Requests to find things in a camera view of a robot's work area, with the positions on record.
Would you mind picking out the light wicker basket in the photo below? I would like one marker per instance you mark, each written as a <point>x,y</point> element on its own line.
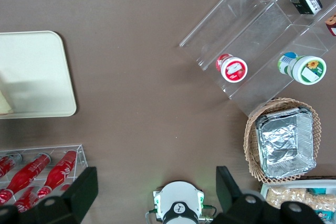
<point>250,142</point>

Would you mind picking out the red cookie box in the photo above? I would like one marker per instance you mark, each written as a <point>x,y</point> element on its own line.
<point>332,24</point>

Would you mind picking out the red cola bottle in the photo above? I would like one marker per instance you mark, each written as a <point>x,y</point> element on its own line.
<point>27,199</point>
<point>26,176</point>
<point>60,171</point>
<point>6,165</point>

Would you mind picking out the green lid yogurt cup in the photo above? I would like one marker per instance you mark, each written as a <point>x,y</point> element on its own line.
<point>304,69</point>

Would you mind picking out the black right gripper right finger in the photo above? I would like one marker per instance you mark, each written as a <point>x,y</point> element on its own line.
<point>227,190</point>

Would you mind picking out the red lid yogurt cup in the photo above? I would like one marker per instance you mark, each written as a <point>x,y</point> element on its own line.
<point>233,69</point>

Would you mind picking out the clear rice cracker bag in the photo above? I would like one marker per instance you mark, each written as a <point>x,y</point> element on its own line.
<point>288,197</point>

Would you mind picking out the clear acrylic stepped shelf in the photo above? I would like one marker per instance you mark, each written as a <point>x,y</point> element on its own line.
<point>257,32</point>

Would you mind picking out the white rectangular snack tray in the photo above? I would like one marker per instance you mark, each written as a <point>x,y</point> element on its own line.
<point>265,187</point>

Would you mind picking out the clear acrylic bottle rack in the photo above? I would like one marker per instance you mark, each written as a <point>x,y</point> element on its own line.
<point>81,155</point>

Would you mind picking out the small teal snack packet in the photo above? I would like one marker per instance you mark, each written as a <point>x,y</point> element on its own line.
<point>323,214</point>

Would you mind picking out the stacked aluminium foil containers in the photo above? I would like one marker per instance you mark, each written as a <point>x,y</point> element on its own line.
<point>286,145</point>

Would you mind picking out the beige plastic tray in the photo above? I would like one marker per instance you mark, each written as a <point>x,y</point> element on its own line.
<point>34,72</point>

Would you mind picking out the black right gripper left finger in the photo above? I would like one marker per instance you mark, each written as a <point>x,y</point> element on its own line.
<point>84,192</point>

